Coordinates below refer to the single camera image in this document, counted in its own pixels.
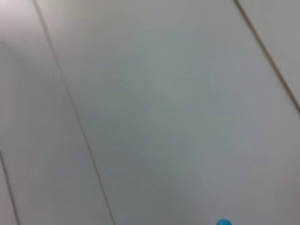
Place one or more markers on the blue scissors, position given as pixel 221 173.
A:
pixel 224 222

